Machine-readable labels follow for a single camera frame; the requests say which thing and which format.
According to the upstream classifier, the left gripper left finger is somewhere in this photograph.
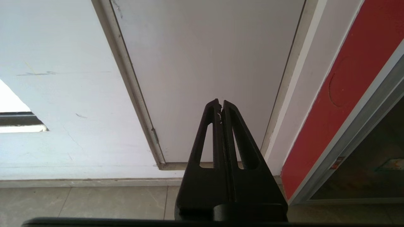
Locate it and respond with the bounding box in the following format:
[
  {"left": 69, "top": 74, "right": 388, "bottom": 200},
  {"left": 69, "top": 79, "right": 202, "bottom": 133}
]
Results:
[{"left": 175, "top": 99, "right": 228, "bottom": 221}]

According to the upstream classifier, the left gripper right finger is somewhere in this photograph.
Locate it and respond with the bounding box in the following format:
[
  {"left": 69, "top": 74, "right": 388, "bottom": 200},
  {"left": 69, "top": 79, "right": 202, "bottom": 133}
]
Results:
[{"left": 221, "top": 100, "right": 288, "bottom": 222}]

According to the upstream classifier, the white door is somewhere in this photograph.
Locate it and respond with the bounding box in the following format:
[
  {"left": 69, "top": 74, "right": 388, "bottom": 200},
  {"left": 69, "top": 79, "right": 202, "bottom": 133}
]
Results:
[
  {"left": 92, "top": 0, "right": 327, "bottom": 171},
  {"left": 110, "top": 0, "right": 306, "bottom": 163}
]

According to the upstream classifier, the red fire hydrant cabinet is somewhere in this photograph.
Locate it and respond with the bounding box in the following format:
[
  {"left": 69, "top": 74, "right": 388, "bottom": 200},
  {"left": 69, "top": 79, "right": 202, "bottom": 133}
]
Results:
[{"left": 281, "top": 0, "right": 404, "bottom": 200}]

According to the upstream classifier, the window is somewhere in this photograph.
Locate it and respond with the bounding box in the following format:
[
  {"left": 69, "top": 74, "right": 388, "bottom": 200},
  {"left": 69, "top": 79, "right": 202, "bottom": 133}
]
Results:
[{"left": 0, "top": 79, "right": 49, "bottom": 133}]

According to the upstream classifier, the glass cabinet door aluminium frame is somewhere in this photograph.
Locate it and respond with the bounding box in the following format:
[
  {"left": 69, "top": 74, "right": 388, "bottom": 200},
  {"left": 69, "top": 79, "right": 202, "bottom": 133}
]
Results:
[{"left": 288, "top": 41, "right": 404, "bottom": 205}]

